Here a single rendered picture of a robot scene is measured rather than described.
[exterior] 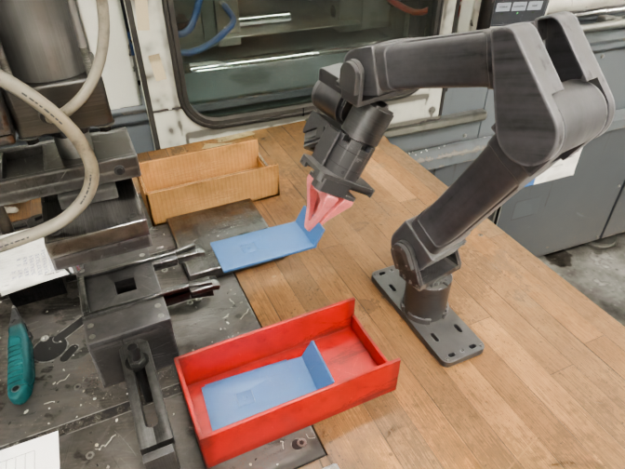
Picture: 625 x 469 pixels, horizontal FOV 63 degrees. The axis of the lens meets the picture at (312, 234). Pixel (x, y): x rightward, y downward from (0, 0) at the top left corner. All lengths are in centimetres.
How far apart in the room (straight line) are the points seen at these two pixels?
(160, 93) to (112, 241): 70
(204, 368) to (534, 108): 48
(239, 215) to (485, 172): 50
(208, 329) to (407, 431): 31
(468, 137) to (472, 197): 110
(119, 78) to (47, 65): 70
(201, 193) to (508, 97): 61
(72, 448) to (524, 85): 62
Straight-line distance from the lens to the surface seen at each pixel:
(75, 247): 57
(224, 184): 96
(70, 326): 83
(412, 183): 107
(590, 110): 53
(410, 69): 62
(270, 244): 75
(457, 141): 168
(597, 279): 246
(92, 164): 54
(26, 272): 87
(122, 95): 127
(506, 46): 50
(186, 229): 92
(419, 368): 72
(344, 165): 71
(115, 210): 59
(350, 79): 66
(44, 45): 56
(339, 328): 74
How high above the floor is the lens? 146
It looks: 38 degrees down
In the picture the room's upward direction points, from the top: straight up
